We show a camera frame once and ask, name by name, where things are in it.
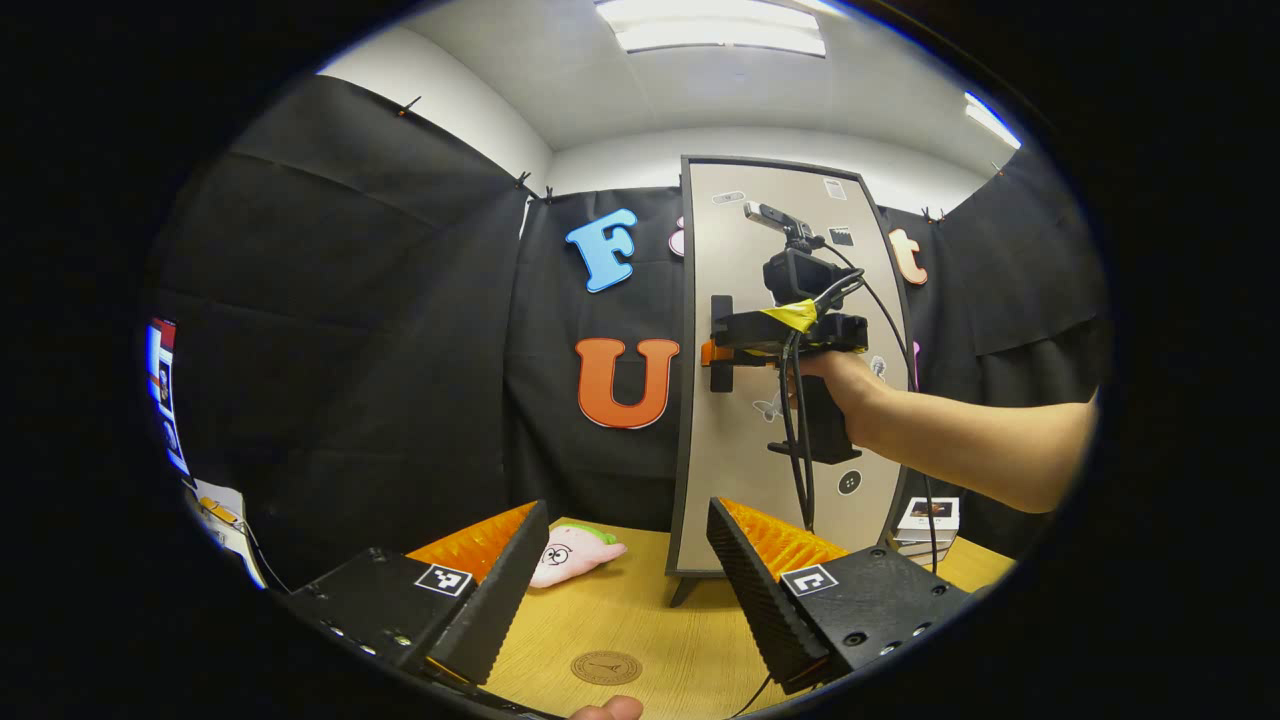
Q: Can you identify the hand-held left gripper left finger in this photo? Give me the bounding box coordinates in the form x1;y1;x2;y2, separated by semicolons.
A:
285;500;551;689

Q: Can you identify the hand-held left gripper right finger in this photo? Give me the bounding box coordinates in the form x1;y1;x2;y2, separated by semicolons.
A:
707;497;976;696

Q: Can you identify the black cabinet door handle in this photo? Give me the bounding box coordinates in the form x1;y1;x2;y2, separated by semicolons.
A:
708;295;736;393

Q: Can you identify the light grey cabinet door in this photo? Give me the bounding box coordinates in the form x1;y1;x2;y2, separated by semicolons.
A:
673;162;906;573

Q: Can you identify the round brown coaster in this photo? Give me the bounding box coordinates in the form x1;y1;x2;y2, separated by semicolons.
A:
571;651;643;686

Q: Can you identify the dark grey cabinet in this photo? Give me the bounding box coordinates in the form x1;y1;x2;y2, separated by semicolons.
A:
665;155;916;608

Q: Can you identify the pink plush toy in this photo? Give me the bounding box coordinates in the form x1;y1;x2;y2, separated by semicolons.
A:
528;522;629;589

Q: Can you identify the small ceiling light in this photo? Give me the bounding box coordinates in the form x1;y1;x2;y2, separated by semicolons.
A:
963;92;1023;151

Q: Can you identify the long ceiling light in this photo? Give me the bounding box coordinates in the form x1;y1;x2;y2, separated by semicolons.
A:
595;0;828;58

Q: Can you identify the white paper sheet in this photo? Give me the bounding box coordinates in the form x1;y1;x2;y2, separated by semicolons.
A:
190;480;268;591

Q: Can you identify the black backdrop cloth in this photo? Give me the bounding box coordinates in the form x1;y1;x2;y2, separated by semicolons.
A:
150;75;1111;591

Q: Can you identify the computer monitor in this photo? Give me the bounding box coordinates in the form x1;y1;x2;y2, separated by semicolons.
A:
145;318;191;479

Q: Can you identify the black cable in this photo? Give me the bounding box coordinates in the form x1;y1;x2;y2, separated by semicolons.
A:
780;270;867;533
825;245;941;576
730;675;776;720

